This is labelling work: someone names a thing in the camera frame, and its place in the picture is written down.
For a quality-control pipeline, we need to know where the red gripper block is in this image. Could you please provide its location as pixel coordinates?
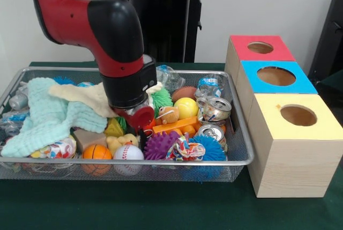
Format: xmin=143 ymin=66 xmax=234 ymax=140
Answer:
xmin=111 ymin=105 xmax=155 ymax=145

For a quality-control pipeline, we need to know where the yellow plush duck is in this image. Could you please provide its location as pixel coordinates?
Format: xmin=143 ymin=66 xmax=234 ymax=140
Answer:
xmin=106 ymin=133 xmax=140 ymax=155

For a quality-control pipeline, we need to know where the colourful print cloth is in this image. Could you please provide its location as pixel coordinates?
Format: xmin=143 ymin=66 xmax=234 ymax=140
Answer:
xmin=166 ymin=132 xmax=206 ymax=162

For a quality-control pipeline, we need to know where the cream waffle cloth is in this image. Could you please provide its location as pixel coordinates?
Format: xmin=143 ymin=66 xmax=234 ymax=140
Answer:
xmin=49 ymin=81 xmax=163 ymax=118

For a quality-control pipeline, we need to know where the mint green waffle cloth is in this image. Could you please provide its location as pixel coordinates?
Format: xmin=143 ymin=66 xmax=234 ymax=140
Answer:
xmin=1 ymin=77 xmax=108 ymax=158

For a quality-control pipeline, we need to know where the silver mesh bin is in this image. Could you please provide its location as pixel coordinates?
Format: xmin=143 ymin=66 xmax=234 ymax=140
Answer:
xmin=0 ymin=66 xmax=255 ymax=181

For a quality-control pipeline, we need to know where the wooden three-hole box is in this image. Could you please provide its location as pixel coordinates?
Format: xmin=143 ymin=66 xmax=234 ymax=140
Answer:
xmin=224 ymin=35 xmax=343 ymax=198

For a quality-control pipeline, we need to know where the purple spiky ball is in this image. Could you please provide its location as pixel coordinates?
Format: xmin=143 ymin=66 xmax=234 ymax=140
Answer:
xmin=144 ymin=130 xmax=180 ymax=160

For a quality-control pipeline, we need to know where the white toy baseball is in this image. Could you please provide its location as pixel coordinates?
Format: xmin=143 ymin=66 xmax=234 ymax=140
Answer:
xmin=113 ymin=144 xmax=145 ymax=174

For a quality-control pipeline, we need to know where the orange toy brick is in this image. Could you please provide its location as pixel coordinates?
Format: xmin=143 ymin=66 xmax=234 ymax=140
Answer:
xmin=152 ymin=116 xmax=202 ymax=137

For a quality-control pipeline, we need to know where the brown plush bear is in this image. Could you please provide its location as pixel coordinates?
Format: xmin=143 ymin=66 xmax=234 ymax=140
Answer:
xmin=155 ymin=106 xmax=180 ymax=125

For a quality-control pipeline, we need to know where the orange toy basketball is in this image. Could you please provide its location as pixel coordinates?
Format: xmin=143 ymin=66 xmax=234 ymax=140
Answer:
xmin=81 ymin=144 xmax=113 ymax=174

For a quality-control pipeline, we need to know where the dark green tablecloth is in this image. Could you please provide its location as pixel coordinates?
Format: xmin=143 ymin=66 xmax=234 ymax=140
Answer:
xmin=320 ymin=73 xmax=343 ymax=99
xmin=0 ymin=61 xmax=343 ymax=230

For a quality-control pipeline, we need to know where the blue fuzzy ball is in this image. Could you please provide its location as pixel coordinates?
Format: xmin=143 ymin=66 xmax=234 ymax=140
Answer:
xmin=187 ymin=134 xmax=228 ymax=181

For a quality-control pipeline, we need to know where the crushed can with gold print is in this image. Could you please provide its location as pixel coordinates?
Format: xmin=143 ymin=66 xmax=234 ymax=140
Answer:
xmin=196 ymin=97 xmax=232 ymax=125

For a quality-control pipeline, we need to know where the black chair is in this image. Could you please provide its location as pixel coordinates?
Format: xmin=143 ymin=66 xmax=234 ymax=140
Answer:
xmin=308 ymin=0 xmax=343 ymax=80

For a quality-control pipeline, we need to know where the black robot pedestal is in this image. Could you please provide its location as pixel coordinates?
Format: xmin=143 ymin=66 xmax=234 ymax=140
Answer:
xmin=103 ymin=0 xmax=215 ymax=63

